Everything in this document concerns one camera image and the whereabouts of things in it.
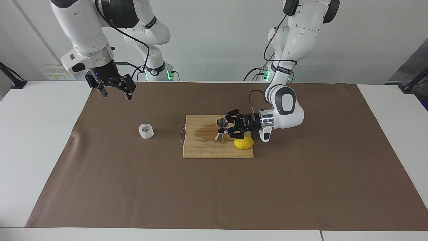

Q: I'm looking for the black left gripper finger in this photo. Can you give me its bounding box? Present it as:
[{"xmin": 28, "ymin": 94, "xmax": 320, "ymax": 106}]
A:
[
  {"xmin": 225, "ymin": 108, "xmax": 241, "ymax": 124},
  {"xmin": 223, "ymin": 127, "xmax": 247, "ymax": 140}
]

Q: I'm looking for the white wall socket strip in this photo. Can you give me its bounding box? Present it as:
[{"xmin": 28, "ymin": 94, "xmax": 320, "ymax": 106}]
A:
[{"xmin": 44, "ymin": 64, "xmax": 67, "ymax": 81}]

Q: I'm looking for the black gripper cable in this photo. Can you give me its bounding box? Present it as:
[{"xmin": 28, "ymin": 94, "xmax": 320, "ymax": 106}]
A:
[
  {"xmin": 95, "ymin": 0, "xmax": 150, "ymax": 81},
  {"xmin": 249, "ymin": 15, "xmax": 297, "ymax": 114}
]

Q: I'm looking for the steel double jigger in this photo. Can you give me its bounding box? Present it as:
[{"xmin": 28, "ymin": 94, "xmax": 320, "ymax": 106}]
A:
[{"xmin": 216, "ymin": 118, "xmax": 229, "ymax": 142}]

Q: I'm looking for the wooden cutting board, metal handle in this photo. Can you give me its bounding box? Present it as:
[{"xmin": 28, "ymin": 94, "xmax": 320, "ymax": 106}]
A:
[{"xmin": 180, "ymin": 115, "xmax": 254, "ymax": 159}]

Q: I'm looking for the clear textured glass cup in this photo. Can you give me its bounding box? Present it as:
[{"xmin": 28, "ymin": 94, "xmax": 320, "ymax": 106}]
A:
[{"xmin": 139, "ymin": 123, "xmax": 155, "ymax": 140}]

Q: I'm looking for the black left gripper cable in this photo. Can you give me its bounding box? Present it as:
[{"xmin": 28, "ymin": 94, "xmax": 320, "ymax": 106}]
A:
[{"xmin": 249, "ymin": 15, "xmax": 297, "ymax": 114}]

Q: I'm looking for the yellow lemon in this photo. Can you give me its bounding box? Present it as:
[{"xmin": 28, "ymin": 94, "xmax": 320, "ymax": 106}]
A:
[{"xmin": 233, "ymin": 136, "xmax": 254, "ymax": 150}]

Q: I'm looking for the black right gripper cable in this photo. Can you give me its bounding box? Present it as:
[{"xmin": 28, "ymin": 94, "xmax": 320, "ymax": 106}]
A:
[{"xmin": 95, "ymin": 0, "xmax": 150, "ymax": 81}]

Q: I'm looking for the black clamp stand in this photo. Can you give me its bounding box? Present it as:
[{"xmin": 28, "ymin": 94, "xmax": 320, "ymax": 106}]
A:
[
  {"xmin": 401, "ymin": 67, "xmax": 428, "ymax": 93},
  {"xmin": 0, "ymin": 61, "xmax": 28, "ymax": 90}
]

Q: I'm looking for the dark grey cabinet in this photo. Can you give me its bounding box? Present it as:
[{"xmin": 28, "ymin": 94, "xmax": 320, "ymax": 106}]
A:
[{"xmin": 388, "ymin": 38, "xmax": 428, "ymax": 86}]

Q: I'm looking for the brown paper table mat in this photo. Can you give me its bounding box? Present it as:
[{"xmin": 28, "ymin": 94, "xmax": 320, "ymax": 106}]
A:
[{"xmin": 25, "ymin": 82, "xmax": 428, "ymax": 231}]

